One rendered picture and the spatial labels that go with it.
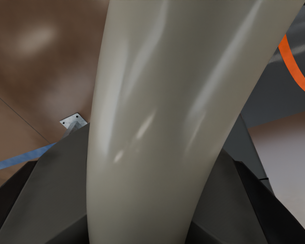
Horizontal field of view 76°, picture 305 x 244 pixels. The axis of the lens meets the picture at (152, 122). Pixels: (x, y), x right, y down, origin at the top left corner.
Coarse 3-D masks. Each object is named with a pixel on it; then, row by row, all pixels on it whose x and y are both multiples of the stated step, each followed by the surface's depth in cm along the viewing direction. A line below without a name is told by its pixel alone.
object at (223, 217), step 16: (224, 160) 9; (224, 176) 8; (208, 192) 7; (224, 192) 7; (240, 192) 7; (208, 208) 6; (224, 208) 6; (240, 208) 6; (192, 224) 6; (208, 224) 6; (224, 224) 6; (240, 224) 6; (256, 224) 6; (192, 240) 6; (208, 240) 6; (224, 240) 6; (240, 240) 6; (256, 240) 6
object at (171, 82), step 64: (128, 0) 3; (192, 0) 2; (256, 0) 2; (128, 64) 3; (192, 64) 2; (256, 64) 3; (128, 128) 3; (192, 128) 3; (128, 192) 4; (192, 192) 4
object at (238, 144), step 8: (240, 112) 79; (240, 120) 75; (232, 128) 74; (240, 128) 72; (232, 136) 71; (240, 136) 69; (248, 136) 68; (224, 144) 70; (232, 144) 68; (240, 144) 67; (248, 144) 65; (232, 152) 66; (240, 152) 64; (248, 152) 63; (256, 152) 62; (240, 160) 62; (248, 160) 61; (256, 160) 60; (256, 168) 58; (256, 176) 56; (264, 176) 55; (264, 184) 54; (272, 192) 52
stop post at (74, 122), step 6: (78, 114) 150; (66, 120) 155; (72, 120) 154; (78, 120) 154; (84, 120) 153; (66, 126) 159; (72, 126) 151; (78, 126) 154; (66, 132) 148; (72, 132) 146
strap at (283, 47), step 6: (282, 42) 103; (282, 48) 105; (288, 48) 104; (282, 54) 107; (288, 54) 106; (288, 60) 108; (294, 60) 108; (288, 66) 111; (294, 66) 110; (294, 72) 112; (300, 72) 112; (294, 78) 115; (300, 78) 114; (300, 84) 117
